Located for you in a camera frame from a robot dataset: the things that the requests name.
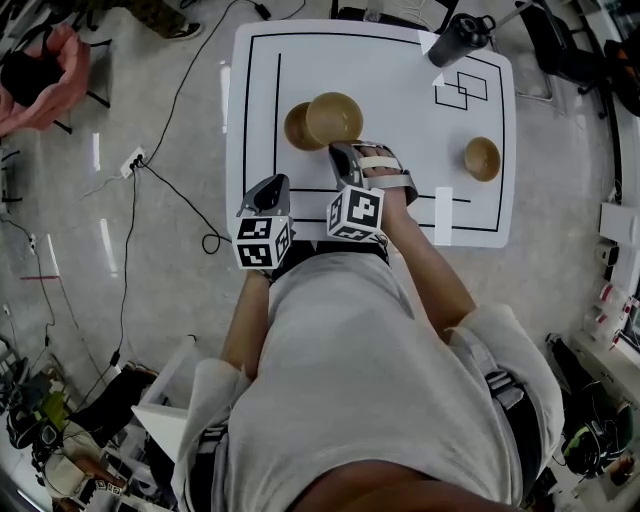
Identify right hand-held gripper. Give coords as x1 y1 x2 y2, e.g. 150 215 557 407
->
327 142 419 245

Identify pink chair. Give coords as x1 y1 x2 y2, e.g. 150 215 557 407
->
0 22 111 139

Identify black office chair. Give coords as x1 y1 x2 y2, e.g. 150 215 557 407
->
514 0 621 121

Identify white box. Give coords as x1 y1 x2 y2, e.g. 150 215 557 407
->
598 201 640 240

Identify black shaker bottle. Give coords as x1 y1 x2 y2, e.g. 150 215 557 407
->
425 13 497 69

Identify person's right hand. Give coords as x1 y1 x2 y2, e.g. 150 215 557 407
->
355 141 416 201

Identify black harness strap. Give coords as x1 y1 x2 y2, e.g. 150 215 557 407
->
187 424 231 512
483 369 544 504

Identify person's black trousers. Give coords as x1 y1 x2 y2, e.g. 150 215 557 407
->
272 239 391 281

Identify person's left forearm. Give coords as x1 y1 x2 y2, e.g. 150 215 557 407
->
219 269 274 384

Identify yellow-green item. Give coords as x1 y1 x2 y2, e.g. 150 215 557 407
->
42 392 69 431

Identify person's right forearm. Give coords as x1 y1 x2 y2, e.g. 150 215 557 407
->
382 187 476 346

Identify person's chin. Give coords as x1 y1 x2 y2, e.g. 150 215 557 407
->
287 459 531 512

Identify white power strip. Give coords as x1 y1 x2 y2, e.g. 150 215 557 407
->
119 145 149 180

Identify brown bowl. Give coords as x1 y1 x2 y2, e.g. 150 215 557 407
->
283 101 326 152
463 136 502 184
305 91 365 149

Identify person's white shirt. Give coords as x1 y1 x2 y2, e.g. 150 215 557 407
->
172 249 566 512

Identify black bag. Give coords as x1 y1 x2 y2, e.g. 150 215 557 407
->
0 49 66 109

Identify black cable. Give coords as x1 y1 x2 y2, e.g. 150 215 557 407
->
137 159 236 256
69 168 139 416
139 0 306 166

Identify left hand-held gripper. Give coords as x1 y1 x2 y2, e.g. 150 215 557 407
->
232 174 296 274

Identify black orange backpack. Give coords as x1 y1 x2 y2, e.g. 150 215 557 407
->
602 38 640 119

